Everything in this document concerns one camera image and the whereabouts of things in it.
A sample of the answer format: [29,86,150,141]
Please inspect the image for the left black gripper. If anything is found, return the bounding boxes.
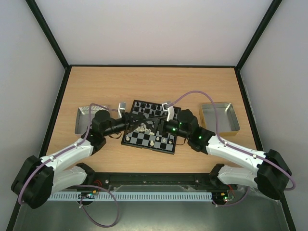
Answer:
[103,112,145,137]

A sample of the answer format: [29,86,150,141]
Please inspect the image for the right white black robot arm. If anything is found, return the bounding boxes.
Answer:
[154,109,292,200]

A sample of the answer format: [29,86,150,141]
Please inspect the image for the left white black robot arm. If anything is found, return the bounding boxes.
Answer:
[11,108,147,209]

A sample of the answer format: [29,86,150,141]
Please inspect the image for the pile of white pieces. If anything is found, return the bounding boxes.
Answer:
[135,123,154,135]

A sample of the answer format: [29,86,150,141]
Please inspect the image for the folding magnetic chess board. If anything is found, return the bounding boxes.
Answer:
[121,100,177,154]

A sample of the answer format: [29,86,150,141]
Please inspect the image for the silver embossed metal tin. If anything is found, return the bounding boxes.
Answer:
[75,105,109,135]

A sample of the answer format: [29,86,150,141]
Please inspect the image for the gold sided metal tin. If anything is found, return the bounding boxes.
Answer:
[199,103,240,137]

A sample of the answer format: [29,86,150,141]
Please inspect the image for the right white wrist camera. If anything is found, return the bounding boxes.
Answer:
[162,101,175,122]

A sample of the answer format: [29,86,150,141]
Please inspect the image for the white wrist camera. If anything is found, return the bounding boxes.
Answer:
[162,101,175,122]
[117,102,126,118]

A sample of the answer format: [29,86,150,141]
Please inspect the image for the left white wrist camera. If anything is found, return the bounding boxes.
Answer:
[117,102,126,118]

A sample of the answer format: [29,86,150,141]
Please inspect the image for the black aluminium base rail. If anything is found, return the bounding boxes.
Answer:
[91,172,238,192]

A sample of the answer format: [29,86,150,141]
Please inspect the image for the light blue slotted cable duct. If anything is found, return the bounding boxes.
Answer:
[48,192,212,202]

